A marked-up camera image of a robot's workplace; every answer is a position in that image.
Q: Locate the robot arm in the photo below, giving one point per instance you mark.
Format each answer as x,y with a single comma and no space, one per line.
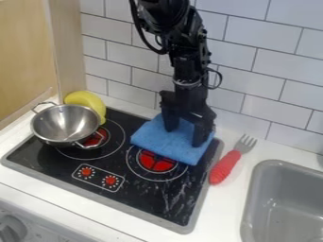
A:
176,28

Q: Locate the silver pot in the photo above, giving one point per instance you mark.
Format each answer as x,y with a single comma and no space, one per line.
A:
64,124

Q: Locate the blue cloth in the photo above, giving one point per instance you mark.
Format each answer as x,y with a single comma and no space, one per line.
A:
170,141

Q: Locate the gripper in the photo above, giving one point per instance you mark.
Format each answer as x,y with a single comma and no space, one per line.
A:
188,100

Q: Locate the toy sink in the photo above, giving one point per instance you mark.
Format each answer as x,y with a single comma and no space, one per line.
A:
284,204

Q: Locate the yellow toy banana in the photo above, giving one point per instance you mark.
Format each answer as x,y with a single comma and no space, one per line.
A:
90,102

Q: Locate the toy stove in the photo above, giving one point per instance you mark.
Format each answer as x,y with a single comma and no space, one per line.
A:
117,170

